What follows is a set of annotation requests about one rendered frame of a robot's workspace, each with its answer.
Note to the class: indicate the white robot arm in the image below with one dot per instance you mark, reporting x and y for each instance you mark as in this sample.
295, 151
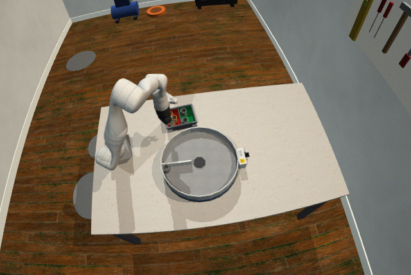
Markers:
130, 97

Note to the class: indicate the grey crate with red and green compartments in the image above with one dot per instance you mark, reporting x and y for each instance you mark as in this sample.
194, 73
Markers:
192, 121

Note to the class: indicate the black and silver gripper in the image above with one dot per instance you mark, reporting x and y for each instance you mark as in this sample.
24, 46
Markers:
163, 110

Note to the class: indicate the grey round turntable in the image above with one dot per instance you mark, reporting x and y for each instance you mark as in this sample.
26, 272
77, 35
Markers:
203, 161

